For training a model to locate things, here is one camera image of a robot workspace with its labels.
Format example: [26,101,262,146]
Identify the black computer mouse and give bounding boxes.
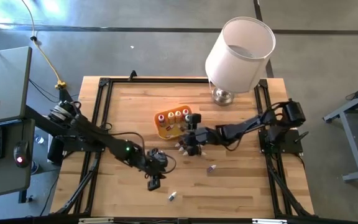
[12,139,31,169]

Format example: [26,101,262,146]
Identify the yellow extension cable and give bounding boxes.
[19,0,68,90]

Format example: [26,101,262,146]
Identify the white shade silver table lamp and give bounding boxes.
[204,16,277,107]

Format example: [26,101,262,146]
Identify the yellow plastic bin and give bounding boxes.
[153,105,195,141]

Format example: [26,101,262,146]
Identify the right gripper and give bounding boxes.
[182,113,211,157]

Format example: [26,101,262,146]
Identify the silver metal bracket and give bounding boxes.
[252,218,288,224]
[78,217,115,224]

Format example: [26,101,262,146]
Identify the black aluminium table frame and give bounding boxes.
[50,76,316,218]

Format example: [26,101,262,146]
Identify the grey computer desk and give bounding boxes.
[0,45,36,200]

